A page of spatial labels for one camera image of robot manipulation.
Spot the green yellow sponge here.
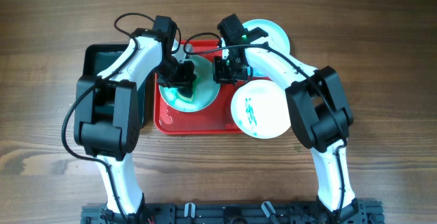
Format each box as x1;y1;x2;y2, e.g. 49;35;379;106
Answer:
176;75;197;103

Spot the light blue plate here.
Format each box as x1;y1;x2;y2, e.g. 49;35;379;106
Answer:
159;55;221;113
222;19;292;78

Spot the white plate front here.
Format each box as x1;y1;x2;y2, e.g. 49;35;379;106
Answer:
230;79;291;139

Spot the light blue plate top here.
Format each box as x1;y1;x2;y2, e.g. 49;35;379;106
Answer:
222;19;292;78

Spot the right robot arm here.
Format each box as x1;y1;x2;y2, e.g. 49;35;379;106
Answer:
220;27;356;223

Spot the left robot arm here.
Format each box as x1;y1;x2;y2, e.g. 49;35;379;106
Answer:
63;25;196;223

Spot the red plastic tray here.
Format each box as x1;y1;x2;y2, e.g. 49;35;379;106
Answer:
154;51;244;135

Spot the black rectangular basin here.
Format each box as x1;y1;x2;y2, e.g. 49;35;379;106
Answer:
83;44;150;128

